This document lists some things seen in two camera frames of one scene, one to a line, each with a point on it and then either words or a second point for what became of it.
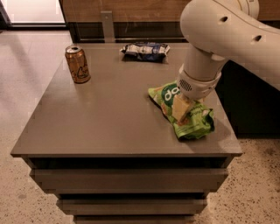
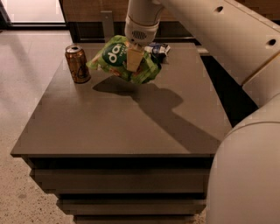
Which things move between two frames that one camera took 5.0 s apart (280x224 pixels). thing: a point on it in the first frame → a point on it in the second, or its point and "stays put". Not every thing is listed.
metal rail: x=150 y=38 stays put
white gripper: x=197 y=87 → x=139 y=33
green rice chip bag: x=198 y=121 → x=112 y=57
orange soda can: x=78 y=64 stays put
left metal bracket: x=108 y=24 stays put
